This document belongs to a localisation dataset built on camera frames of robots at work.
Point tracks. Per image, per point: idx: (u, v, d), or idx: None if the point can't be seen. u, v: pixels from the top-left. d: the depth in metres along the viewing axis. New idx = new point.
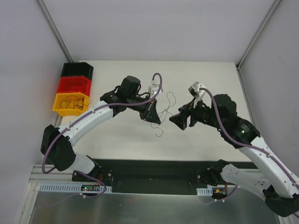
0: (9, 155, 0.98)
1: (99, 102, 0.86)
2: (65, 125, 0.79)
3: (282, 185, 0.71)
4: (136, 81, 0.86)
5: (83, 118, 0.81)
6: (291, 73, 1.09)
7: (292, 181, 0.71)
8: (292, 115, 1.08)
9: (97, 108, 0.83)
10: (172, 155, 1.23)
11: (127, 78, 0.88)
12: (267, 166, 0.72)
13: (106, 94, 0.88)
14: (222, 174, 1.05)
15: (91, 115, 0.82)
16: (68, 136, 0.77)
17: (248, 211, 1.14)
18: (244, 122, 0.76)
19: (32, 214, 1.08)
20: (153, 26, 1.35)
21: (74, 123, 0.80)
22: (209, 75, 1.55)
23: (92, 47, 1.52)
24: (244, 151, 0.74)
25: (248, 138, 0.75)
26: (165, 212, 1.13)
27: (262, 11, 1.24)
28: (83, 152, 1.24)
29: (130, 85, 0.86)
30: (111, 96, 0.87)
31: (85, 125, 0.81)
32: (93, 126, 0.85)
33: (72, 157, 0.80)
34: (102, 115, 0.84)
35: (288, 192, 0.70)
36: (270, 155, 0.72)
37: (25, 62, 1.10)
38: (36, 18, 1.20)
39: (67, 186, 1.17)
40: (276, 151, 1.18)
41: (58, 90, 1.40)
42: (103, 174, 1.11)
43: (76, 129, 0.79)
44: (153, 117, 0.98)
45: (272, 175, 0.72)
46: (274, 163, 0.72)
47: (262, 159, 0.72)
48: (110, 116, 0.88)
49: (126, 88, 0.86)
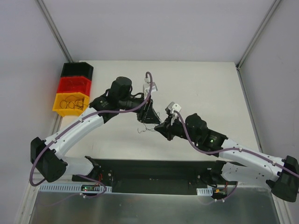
0: (10, 155, 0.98)
1: (88, 110, 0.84)
2: (51, 138, 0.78)
3: (265, 169, 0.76)
4: (125, 84, 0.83)
5: (71, 129, 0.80)
6: (291, 72, 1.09)
7: (270, 162, 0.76)
8: (292, 114, 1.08)
9: (85, 117, 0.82)
10: (173, 155, 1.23)
11: (117, 80, 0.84)
12: (244, 159, 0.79)
13: (96, 101, 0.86)
14: (222, 175, 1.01)
15: (79, 124, 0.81)
16: (54, 150, 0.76)
17: (249, 211, 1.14)
18: (212, 131, 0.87)
19: (32, 214, 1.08)
20: (153, 26, 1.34)
21: (60, 135, 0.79)
22: (210, 75, 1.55)
23: (91, 47, 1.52)
24: (222, 156, 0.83)
25: (219, 143, 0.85)
26: (166, 212, 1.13)
27: (262, 11, 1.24)
28: (82, 152, 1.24)
29: (120, 87, 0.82)
30: (101, 102, 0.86)
31: (73, 136, 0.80)
32: (81, 136, 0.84)
33: (62, 168, 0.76)
34: (90, 124, 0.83)
35: (273, 173, 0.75)
36: (241, 149, 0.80)
37: (25, 62, 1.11)
38: (36, 18, 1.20)
39: (67, 186, 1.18)
40: (276, 151, 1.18)
41: (58, 90, 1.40)
42: (103, 174, 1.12)
43: (62, 141, 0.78)
44: (151, 118, 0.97)
45: (252, 164, 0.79)
46: (247, 153, 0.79)
47: (236, 155, 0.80)
48: (100, 123, 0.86)
49: (117, 92, 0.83)
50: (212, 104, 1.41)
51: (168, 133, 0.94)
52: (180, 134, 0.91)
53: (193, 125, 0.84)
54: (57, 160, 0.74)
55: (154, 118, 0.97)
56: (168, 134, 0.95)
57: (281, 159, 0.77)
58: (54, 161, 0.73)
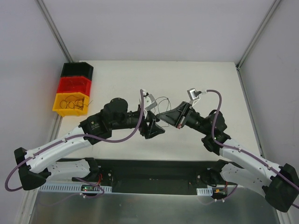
0: (10, 155, 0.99)
1: (76, 129, 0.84)
2: (30, 153, 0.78)
3: (259, 171, 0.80)
4: (117, 111, 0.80)
5: (53, 147, 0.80)
6: (292, 72, 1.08)
7: (266, 165, 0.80)
8: (292, 114, 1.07)
9: (69, 137, 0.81)
10: (172, 155, 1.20)
11: (110, 102, 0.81)
12: (241, 159, 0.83)
13: (88, 120, 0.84)
14: (221, 174, 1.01)
15: (61, 143, 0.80)
16: (30, 166, 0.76)
17: (248, 211, 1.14)
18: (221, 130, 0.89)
19: (32, 214, 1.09)
20: (153, 26, 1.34)
21: (40, 151, 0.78)
22: (210, 75, 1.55)
23: (91, 47, 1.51)
24: (222, 154, 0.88)
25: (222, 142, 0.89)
26: (165, 212, 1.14)
27: (263, 11, 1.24)
28: (83, 153, 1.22)
29: (112, 114, 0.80)
30: (92, 123, 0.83)
31: (52, 155, 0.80)
32: (63, 154, 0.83)
33: (41, 181, 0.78)
34: (73, 145, 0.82)
35: (266, 176, 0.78)
36: (240, 150, 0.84)
37: (25, 62, 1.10)
38: (35, 17, 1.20)
39: (67, 186, 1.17)
40: (276, 152, 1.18)
41: (58, 90, 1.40)
42: (103, 174, 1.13)
43: (40, 158, 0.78)
44: (156, 131, 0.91)
45: (248, 165, 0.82)
46: (245, 154, 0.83)
47: (235, 154, 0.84)
48: (86, 145, 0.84)
49: (108, 116, 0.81)
50: (212, 104, 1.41)
51: (183, 118, 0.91)
52: (194, 124, 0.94)
53: (216, 126, 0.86)
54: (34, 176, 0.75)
55: (159, 130, 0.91)
56: (180, 120, 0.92)
57: (278, 165, 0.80)
58: (31, 177, 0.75)
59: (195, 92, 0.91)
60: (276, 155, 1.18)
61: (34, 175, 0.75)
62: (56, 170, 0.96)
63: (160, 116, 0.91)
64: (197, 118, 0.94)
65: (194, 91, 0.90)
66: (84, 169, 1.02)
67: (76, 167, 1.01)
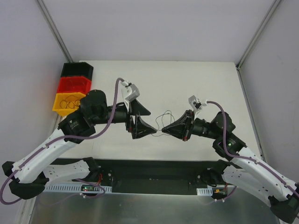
0: (10, 155, 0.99)
1: (57, 132, 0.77)
2: (17, 166, 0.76)
3: (275, 188, 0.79)
4: (96, 104, 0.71)
5: (37, 155, 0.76)
6: (291, 72, 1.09)
7: (283, 183, 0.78)
8: (292, 115, 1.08)
9: (49, 143, 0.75)
10: (169, 154, 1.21)
11: (86, 96, 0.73)
12: (257, 172, 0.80)
13: (66, 119, 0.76)
14: (223, 177, 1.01)
15: (43, 151, 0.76)
16: (18, 179, 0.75)
17: (248, 211, 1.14)
18: (231, 135, 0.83)
19: (32, 213, 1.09)
20: (153, 26, 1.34)
21: (25, 163, 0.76)
22: (209, 75, 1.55)
23: (91, 47, 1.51)
24: (235, 162, 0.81)
25: (236, 149, 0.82)
26: (165, 212, 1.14)
27: (262, 11, 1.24)
28: (83, 153, 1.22)
29: (89, 108, 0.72)
30: (71, 122, 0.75)
31: (38, 164, 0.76)
32: (51, 160, 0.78)
33: (38, 189, 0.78)
34: (57, 150, 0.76)
35: (282, 194, 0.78)
36: (258, 162, 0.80)
37: (25, 62, 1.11)
38: (36, 18, 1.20)
39: (68, 186, 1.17)
40: (276, 152, 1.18)
41: (58, 90, 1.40)
42: (103, 174, 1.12)
43: (27, 170, 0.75)
44: (145, 129, 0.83)
45: (264, 179, 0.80)
46: (262, 167, 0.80)
47: (252, 165, 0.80)
48: (72, 145, 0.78)
49: (86, 112, 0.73)
50: (210, 108, 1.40)
51: (188, 131, 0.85)
52: (201, 132, 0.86)
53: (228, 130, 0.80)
54: (26, 187, 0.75)
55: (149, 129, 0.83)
56: (186, 131, 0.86)
57: (294, 183, 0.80)
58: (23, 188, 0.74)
59: (195, 102, 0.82)
60: (276, 156, 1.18)
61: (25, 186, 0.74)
62: (54, 175, 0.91)
63: (164, 130, 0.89)
64: (204, 124, 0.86)
65: (194, 101, 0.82)
66: (83, 170, 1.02)
67: (75, 169, 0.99)
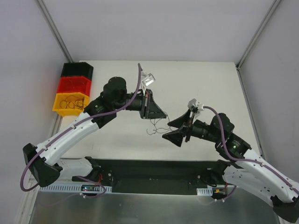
0: (10, 155, 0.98)
1: (81, 116, 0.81)
2: (42, 146, 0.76)
3: (281, 191, 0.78)
4: (118, 88, 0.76)
5: (63, 135, 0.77)
6: (292, 72, 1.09)
7: (289, 185, 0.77)
8: (292, 114, 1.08)
9: (77, 123, 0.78)
10: (172, 155, 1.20)
11: (109, 82, 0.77)
12: (262, 175, 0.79)
13: (90, 104, 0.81)
14: (223, 177, 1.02)
15: (71, 131, 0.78)
16: (45, 158, 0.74)
17: (248, 211, 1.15)
18: (234, 136, 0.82)
19: (32, 214, 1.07)
20: (153, 26, 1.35)
21: (51, 142, 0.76)
22: (209, 75, 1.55)
23: (91, 47, 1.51)
24: (239, 164, 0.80)
25: (241, 151, 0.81)
26: (165, 212, 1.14)
27: (262, 11, 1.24)
28: (82, 153, 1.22)
29: (112, 92, 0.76)
30: (96, 107, 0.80)
31: (65, 143, 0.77)
32: (74, 142, 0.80)
33: (56, 174, 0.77)
34: (83, 131, 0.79)
35: (288, 197, 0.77)
36: (263, 164, 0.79)
37: (25, 62, 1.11)
38: (36, 17, 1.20)
39: (67, 186, 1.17)
40: (276, 152, 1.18)
41: (58, 90, 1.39)
42: (103, 174, 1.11)
43: (53, 149, 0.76)
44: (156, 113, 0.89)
45: (269, 182, 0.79)
46: (268, 170, 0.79)
47: (257, 168, 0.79)
48: (95, 129, 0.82)
49: (110, 96, 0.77)
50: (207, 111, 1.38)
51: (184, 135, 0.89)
52: (201, 134, 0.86)
53: (228, 131, 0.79)
54: (50, 168, 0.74)
55: (159, 112, 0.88)
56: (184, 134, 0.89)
57: None
58: (47, 169, 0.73)
59: (193, 107, 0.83)
60: (276, 156, 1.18)
61: (49, 167, 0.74)
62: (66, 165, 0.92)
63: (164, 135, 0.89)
64: (204, 126, 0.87)
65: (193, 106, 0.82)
66: (87, 167, 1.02)
67: (80, 164, 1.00)
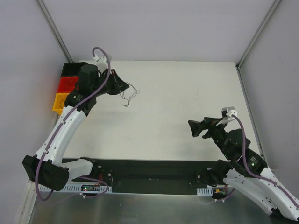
0: (10, 155, 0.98)
1: (66, 110, 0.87)
2: (41, 151, 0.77)
3: (288, 210, 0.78)
4: (92, 71, 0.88)
5: (58, 132, 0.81)
6: (292, 72, 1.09)
7: (296, 206, 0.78)
8: (292, 114, 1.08)
9: (66, 117, 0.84)
10: (173, 154, 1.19)
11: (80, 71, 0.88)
12: (273, 193, 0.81)
13: (69, 97, 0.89)
14: (224, 179, 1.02)
15: (63, 127, 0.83)
16: (51, 160, 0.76)
17: (248, 211, 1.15)
18: (251, 153, 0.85)
19: (32, 214, 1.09)
20: (153, 26, 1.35)
21: (49, 144, 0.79)
22: (209, 75, 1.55)
23: (91, 47, 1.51)
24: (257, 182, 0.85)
25: (257, 170, 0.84)
26: (165, 212, 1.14)
27: (262, 11, 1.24)
28: (82, 153, 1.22)
29: (88, 76, 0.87)
30: (75, 97, 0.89)
31: (63, 140, 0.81)
32: (69, 137, 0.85)
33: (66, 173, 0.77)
34: (73, 123, 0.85)
35: (293, 216, 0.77)
36: (277, 185, 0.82)
37: (25, 62, 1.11)
38: (35, 17, 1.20)
39: (68, 186, 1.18)
40: (276, 152, 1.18)
41: (58, 90, 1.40)
42: (103, 174, 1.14)
43: (54, 148, 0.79)
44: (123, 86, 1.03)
45: (278, 201, 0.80)
46: (281, 191, 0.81)
47: (271, 188, 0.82)
48: (82, 116, 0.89)
49: (87, 81, 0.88)
50: (207, 111, 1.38)
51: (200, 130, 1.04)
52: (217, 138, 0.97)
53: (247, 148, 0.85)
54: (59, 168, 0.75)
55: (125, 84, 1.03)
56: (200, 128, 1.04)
57: None
58: (56, 169, 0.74)
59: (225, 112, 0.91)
60: (276, 156, 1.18)
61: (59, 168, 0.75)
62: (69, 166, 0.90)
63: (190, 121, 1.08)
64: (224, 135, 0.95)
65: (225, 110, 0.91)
66: (88, 166, 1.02)
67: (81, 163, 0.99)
